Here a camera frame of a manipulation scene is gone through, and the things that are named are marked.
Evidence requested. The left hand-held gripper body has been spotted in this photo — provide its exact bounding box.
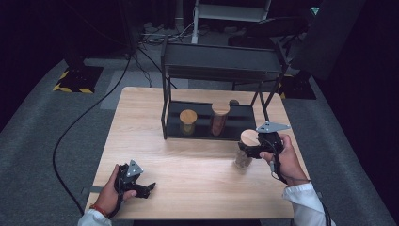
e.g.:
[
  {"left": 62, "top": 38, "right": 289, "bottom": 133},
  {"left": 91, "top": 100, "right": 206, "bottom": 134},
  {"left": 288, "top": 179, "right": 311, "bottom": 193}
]
[{"left": 114, "top": 159, "right": 144, "bottom": 193}]

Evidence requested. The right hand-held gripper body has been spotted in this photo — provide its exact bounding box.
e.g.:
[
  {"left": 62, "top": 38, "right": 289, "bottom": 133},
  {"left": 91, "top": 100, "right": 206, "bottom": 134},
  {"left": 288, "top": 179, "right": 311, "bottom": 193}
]
[{"left": 256, "top": 121, "right": 292, "bottom": 154}]

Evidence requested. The tall nut-filled jar wooden lid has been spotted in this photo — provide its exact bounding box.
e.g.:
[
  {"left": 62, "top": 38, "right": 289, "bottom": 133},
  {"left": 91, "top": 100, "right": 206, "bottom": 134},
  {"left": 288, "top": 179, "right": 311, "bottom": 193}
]
[{"left": 234, "top": 129, "right": 262, "bottom": 170}]

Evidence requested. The brown-filled glass jar wooden lid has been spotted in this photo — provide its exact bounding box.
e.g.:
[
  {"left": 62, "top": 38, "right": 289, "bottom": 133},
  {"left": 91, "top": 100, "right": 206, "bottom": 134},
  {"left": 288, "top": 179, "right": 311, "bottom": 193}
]
[{"left": 210, "top": 101, "right": 231, "bottom": 137}]

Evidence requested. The short glass jar wooden lid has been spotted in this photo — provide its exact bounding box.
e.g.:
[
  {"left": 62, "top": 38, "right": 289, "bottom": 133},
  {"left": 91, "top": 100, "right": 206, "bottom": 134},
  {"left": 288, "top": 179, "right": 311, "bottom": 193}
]
[{"left": 179, "top": 108, "right": 199, "bottom": 137}]

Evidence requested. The black metal two-tier rack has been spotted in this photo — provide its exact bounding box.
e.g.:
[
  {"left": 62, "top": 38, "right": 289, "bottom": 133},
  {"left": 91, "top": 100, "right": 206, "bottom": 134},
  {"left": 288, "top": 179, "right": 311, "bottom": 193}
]
[{"left": 160, "top": 35, "right": 291, "bottom": 143}]

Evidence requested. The person's left hand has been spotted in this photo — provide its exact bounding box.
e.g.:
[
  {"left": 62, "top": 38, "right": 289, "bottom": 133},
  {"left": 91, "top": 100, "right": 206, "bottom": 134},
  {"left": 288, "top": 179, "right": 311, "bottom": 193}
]
[{"left": 94, "top": 165, "right": 138, "bottom": 216}]

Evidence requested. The person's right hand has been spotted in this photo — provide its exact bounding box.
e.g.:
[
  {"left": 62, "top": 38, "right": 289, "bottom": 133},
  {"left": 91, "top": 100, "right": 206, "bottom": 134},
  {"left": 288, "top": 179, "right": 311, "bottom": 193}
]
[{"left": 259, "top": 133, "right": 311, "bottom": 186}]

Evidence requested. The person's left white sleeve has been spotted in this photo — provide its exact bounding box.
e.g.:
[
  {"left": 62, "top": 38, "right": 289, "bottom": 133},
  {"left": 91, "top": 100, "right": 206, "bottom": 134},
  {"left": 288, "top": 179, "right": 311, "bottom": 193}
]
[{"left": 77, "top": 208, "right": 113, "bottom": 226}]

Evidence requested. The person's white sleeve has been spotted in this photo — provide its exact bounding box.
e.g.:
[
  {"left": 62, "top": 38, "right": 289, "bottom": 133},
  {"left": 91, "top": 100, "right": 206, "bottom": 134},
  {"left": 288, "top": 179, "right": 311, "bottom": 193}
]
[
  {"left": 281, "top": 182, "right": 337, "bottom": 226},
  {"left": 77, "top": 208, "right": 113, "bottom": 226}
]

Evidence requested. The black base with yellow stripes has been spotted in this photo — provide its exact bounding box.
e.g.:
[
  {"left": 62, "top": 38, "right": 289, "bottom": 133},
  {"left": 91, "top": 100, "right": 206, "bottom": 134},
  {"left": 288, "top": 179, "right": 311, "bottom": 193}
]
[
  {"left": 52, "top": 64, "right": 104, "bottom": 94},
  {"left": 279, "top": 73, "right": 317, "bottom": 101}
]

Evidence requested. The person's right white sleeve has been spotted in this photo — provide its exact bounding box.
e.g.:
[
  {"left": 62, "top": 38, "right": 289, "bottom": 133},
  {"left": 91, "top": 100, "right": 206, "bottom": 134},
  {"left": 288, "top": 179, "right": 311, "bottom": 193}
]
[{"left": 281, "top": 182, "right": 337, "bottom": 226}]

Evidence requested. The black office chair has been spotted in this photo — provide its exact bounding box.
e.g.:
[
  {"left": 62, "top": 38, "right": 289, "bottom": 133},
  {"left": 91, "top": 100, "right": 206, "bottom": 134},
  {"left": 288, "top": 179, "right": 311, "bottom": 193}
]
[{"left": 227, "top": 15, "right": 310, "bottom": 50}]

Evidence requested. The large dark panel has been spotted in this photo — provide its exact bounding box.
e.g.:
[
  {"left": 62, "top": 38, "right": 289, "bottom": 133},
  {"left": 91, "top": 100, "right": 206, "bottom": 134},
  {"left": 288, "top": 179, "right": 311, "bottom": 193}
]
[{"left": 290, "top": 0, "right": 368, "bottom": 81}]

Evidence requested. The white metal stand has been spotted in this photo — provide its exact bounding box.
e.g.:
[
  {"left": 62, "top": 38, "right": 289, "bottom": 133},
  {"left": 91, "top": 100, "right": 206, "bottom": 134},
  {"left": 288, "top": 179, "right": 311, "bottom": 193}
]
[{"left": 191, "top": 0, "right": 272, "bottom": 45}]

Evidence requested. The dark stand pole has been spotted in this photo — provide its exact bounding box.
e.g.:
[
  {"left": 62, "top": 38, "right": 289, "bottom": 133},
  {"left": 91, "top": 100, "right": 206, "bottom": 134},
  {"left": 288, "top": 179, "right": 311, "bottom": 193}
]
[{"left": 120, "top": 0, "right": 139, "bottom": 59}]

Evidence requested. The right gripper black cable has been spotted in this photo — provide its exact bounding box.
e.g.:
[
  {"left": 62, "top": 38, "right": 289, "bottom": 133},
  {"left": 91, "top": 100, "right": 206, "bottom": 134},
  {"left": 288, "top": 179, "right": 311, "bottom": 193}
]
[{"left": 263, "top": 137, "right": 333, "bottom": 226}]

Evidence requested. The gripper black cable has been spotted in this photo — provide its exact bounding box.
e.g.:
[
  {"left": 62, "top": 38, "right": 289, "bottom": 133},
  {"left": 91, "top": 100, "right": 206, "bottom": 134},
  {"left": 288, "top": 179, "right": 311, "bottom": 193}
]
[
  {"left": 107, "top": 168, "right": 124, "bottom": 219},
  {"left": 263, "top": 137, "right": 333, "bottom": 226}
]

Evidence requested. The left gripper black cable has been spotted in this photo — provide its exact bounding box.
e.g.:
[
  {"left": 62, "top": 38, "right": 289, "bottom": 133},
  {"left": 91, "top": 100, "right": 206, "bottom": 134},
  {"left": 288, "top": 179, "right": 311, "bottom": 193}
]
[{"left": 107, "top": 168, "right": 124, "bottom": 219}]

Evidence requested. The red bracelet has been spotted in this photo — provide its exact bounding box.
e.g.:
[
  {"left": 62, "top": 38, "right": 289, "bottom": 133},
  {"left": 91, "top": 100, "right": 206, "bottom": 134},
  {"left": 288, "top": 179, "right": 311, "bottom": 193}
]
[{"left": 88, "top": 203, "right": 109, "bottom": 218}]

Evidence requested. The thick black floor cable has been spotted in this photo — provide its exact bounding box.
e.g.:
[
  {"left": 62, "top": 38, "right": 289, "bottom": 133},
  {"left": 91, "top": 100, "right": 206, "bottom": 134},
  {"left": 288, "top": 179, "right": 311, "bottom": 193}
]
[{"left": 52, "top": 53, "right": 133, "bottom": 216}]

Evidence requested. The thin black floor cable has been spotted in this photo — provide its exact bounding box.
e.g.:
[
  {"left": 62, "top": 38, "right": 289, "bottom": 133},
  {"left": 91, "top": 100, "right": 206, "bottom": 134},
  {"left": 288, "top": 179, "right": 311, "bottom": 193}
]
[{"left": 136, "top": 46, "right": 178, "bottom": 89}]

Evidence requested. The tangle of floor cables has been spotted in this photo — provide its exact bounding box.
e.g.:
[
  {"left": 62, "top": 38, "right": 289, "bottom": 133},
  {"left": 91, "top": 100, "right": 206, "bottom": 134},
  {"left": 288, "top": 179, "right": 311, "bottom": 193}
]
[{"left": 137, "top": 22, "right": 196, "bottom": 45}]

